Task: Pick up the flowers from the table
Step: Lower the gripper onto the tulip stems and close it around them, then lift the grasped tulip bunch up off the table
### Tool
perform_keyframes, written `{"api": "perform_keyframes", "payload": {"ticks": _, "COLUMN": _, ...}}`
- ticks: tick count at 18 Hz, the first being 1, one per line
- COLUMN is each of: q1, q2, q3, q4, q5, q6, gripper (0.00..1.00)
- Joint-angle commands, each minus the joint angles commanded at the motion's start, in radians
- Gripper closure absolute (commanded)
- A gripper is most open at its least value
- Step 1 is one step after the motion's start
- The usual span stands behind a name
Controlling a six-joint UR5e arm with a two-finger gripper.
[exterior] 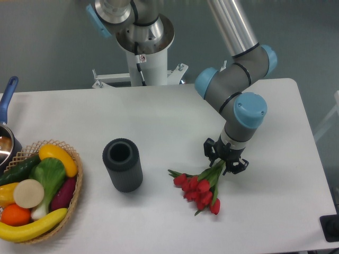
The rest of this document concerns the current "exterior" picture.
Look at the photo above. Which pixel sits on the black device at edge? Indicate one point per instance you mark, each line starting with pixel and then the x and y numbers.
pixel 329 225

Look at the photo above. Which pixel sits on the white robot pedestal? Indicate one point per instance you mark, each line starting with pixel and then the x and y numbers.
pixel 150 69

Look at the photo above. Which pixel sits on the yellow banana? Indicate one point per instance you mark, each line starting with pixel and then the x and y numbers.
pixel 32 230

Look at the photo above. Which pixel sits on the yellow squash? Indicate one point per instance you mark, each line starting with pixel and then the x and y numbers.
pixel 53 151

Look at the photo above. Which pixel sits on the dark grey ribbed vase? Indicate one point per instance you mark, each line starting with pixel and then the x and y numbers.
pixel 122 160

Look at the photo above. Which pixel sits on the blue handled saucepan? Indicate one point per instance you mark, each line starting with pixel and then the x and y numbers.
pixel 10 146

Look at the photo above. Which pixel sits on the orange fruit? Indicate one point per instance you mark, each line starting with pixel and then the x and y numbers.
pixel 15 215

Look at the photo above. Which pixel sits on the dark green cucumber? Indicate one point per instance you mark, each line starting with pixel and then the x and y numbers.
pixel 20 171

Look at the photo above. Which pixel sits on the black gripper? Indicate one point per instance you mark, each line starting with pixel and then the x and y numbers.
pixel 215 150

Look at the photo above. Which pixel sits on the green bok choy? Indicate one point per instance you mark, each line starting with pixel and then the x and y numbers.
pixel 50 173

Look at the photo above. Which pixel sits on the woven wicker basket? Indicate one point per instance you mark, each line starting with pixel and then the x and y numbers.
pixel 32 150

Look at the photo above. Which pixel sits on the white metal mounting frame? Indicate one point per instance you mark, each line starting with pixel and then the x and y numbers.
pixel 114 78

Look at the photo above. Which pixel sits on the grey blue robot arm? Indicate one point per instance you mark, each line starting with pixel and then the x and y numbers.
pixel 145 35

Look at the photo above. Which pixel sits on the beige round slice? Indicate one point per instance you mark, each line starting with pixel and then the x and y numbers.
pixel 28 193

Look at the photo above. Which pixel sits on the purple sweet potato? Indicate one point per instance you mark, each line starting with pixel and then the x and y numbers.
pixel 64 195

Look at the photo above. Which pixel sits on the red tulip bouquet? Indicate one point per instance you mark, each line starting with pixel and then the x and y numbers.
pixel 202 189

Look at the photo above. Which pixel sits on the white frame at right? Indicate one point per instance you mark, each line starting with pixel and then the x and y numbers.
pixel 327 122

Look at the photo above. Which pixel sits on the yellow bell pepper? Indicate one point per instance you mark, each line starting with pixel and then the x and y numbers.
pixel 7 194

